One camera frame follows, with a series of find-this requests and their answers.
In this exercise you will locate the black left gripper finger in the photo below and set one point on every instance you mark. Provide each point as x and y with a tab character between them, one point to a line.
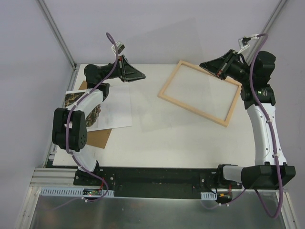
129	69
133	76

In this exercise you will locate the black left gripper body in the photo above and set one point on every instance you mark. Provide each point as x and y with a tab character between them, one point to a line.
122	69

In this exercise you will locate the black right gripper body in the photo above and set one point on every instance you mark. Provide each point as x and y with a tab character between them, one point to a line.
225	65

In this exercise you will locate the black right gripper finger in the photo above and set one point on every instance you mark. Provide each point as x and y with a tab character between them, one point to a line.
213	68
216	63

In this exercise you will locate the light wooden picture frame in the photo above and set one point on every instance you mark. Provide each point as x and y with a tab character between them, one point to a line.
197	91

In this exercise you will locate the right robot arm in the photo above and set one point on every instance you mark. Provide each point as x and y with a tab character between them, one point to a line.
270	170

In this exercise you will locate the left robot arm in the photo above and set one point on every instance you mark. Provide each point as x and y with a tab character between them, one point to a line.
69	130

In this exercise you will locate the printed photo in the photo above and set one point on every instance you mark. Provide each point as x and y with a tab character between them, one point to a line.
83	100

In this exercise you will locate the white paper sheet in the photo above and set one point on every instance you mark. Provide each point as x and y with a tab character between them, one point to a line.
115	110

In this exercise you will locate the brown cardboard backing board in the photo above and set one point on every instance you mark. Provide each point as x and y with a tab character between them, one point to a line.
97	138

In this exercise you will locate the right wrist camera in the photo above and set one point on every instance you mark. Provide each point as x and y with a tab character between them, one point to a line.
243	42

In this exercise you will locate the left aluminium corner post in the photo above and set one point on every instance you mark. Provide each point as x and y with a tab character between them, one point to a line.
56	32

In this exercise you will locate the aluminium corner post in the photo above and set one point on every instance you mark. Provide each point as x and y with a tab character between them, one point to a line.
279	8
56	32

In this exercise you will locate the right aluminium corner post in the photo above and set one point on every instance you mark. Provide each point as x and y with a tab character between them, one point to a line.
279	8

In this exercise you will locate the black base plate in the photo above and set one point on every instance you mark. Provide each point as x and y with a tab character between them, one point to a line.
174	183

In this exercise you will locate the left cable duct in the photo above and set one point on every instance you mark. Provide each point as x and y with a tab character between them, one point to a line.
75	192

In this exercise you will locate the cable duct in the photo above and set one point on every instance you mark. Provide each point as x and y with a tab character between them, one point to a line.
208	196
75	192

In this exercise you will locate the right cable duct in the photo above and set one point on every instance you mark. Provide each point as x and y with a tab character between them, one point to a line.
208	196

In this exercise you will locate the aluminium front rail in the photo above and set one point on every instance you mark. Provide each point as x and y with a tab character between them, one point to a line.
53	177

